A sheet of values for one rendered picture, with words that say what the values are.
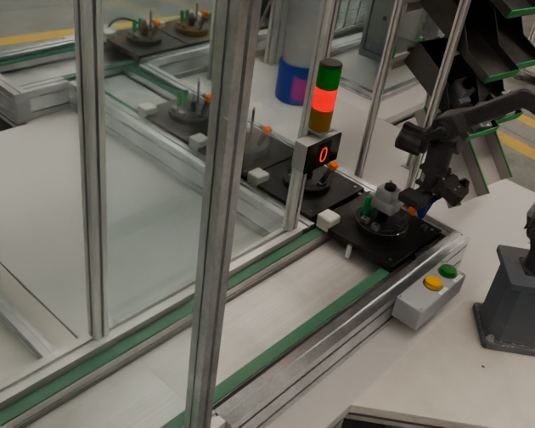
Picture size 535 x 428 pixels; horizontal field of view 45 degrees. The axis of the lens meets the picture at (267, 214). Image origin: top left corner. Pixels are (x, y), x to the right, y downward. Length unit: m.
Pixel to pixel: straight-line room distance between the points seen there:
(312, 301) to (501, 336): 0.45
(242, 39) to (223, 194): 0.18
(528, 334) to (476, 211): 0.60
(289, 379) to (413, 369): 0.35
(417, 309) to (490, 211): 0.71
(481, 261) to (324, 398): 0.71
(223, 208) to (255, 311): 0.74
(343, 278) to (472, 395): 0.39
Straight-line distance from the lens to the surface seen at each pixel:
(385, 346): 1.53
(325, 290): 1.54
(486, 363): 1.59
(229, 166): 0.71
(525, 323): 1.61
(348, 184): 1.85
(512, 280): 1.52
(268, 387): 1.25
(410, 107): 2.70
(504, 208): 2.18
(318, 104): 1.42
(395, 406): 1.42
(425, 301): 1.53
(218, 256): 0.78
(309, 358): 1.32
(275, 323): 1.44
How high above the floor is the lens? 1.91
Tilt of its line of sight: 34 degrees down
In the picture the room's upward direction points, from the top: 9 degrees clockwise
